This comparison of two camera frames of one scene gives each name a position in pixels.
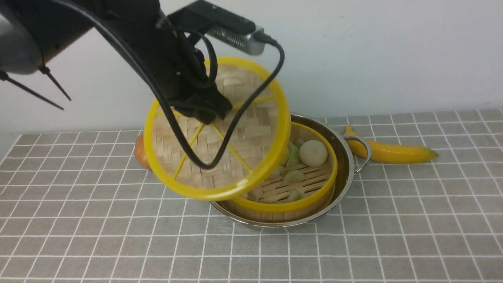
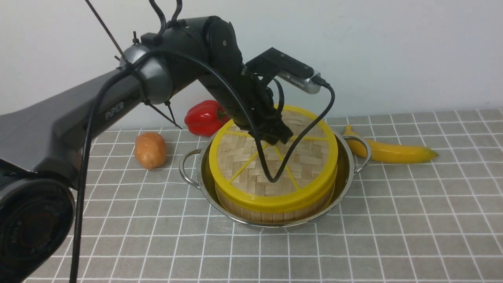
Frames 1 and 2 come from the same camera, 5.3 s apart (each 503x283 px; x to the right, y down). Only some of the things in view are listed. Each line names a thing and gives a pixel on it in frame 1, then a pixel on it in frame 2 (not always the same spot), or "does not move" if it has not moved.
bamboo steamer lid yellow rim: (231, 157) -> (260, 203)
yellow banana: (386, 153) does not move
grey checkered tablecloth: (77, 207) does not move
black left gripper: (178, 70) -> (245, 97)
